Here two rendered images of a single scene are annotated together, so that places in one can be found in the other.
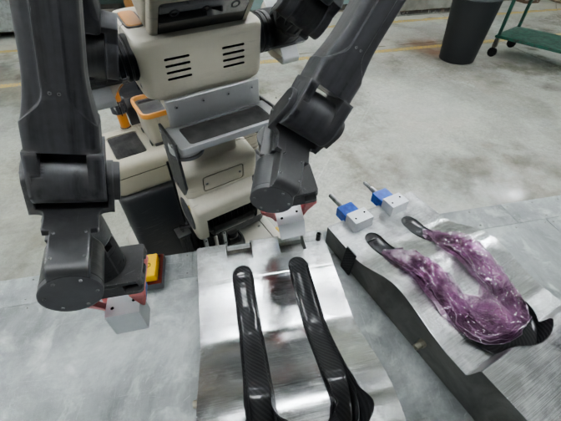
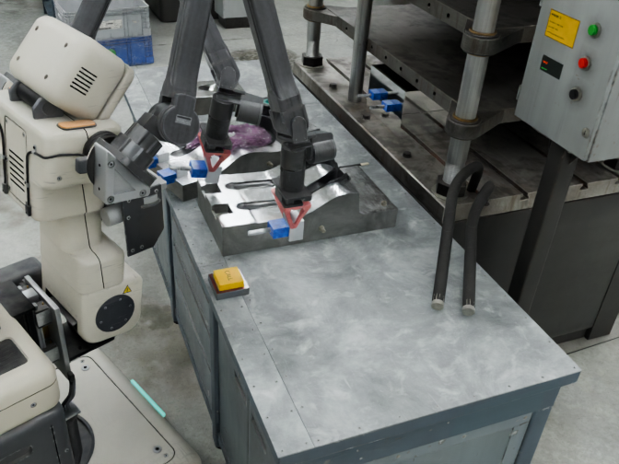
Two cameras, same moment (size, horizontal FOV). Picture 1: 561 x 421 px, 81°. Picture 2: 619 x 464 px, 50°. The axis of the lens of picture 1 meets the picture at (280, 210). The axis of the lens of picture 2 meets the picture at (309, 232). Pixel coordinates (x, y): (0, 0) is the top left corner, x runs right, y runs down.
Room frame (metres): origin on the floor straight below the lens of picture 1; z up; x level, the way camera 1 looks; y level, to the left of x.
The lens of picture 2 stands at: (0.51, 1.56, 1.82)
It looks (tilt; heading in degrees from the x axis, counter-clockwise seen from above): 34 degrees down; 257
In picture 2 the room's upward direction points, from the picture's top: 4 degrees clockwise
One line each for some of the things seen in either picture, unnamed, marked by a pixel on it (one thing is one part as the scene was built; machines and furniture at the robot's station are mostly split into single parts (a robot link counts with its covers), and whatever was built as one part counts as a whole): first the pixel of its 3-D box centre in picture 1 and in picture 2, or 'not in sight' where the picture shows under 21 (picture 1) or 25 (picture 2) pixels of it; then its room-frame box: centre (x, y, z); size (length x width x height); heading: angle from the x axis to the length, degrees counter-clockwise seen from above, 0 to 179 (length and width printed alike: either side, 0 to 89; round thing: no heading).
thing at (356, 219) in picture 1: (346, 210); (163, 177); (0.56, -0.16, 0.86); 0.13 x 0.05 x 0.05; 29
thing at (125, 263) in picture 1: (98, 258); (292, 179); (0.26, 0.24, 1.06); 0.10 x 0.07 x 0.07; 102
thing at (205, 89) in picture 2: not in sight; (215, 96); (0.38, -0.79, 0.84); 0.20 x 0.15 x 0.07; 11
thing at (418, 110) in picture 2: not in sight; (443, 94); (-0.48, -0.70, 0.87); 0.50 x 0.27 x 0.17; 11
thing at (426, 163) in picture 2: not in sight; (449, 114); (-0.54, -0.77, 0.76); 1.30 x 0.84 x 0.07; 101
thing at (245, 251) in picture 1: (240, 256); (222, 214); (0.41, 0.08, 0.87); 0.05 x 0.05 x 0.04; 11
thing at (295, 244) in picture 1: (290, 248); (211, 194); (0.44, -0.02, 0.87); 0.05 x 0.05 x 0.04; 11
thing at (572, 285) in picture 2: not in sight; (430, 200); (-0.54, -0.76, 0.36); 1.30 x 0.85 x 0.72; 101
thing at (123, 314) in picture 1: (132, 287); (274, 228); (0.30, 0.25, 0.93); 0.13 x 0.05 x 0.05; 12
